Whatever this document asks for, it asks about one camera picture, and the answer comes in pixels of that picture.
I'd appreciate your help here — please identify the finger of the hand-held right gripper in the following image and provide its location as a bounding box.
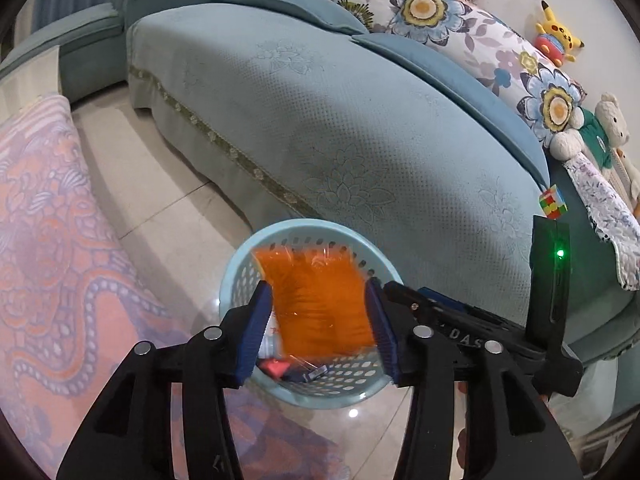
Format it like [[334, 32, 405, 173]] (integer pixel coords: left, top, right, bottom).
[[417, 287, 527, 331], [382, 281, 451, 331]]

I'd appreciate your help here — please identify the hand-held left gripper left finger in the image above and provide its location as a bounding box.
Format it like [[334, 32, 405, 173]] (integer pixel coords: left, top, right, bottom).
[[56, 280, 274, 480]]

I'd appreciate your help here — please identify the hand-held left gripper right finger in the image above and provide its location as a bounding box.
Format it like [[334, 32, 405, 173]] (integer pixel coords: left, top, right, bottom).
[[365, 276, 585, 480]]

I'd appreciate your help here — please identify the orange snack packet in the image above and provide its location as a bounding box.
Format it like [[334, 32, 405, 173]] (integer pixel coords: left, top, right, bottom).
[[251, 245, 378, 361]]

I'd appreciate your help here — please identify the light blue plastic basket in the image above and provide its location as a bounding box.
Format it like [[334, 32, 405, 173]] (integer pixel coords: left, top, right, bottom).
[[218, 218, 407, 408]]

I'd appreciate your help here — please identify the small blue lighter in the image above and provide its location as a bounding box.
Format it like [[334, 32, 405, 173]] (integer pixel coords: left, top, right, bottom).
[[292, 365, 331, 383]]

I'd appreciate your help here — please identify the colourful puzzle cube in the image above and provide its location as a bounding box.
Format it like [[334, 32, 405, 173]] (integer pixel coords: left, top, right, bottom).
[[538, 185, 571, 220]]

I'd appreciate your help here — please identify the white lace cloth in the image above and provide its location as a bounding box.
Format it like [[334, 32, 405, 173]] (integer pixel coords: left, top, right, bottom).
[[562, 152, 640, 291]]

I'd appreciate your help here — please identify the white teddy bear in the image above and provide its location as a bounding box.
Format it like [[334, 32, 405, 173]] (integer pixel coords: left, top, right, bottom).
[[550, 92, 632, 186]]

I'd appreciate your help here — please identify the teal fabric sofa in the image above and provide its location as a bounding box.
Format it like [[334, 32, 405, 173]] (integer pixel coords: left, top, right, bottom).
[[125, 0, 640, 363]]

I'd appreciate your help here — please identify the yellow plush toy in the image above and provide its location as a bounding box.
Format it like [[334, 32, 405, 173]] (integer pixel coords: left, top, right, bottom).
[[535, 0, 586, 66]]

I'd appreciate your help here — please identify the blue sofa back cushion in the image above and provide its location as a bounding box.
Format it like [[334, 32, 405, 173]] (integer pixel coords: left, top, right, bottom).
[[210, 0, 371, 36]]

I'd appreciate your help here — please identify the teal chaise sofa section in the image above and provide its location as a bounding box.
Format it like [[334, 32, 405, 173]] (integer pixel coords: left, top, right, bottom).
[[0, 2, 126, 106]]

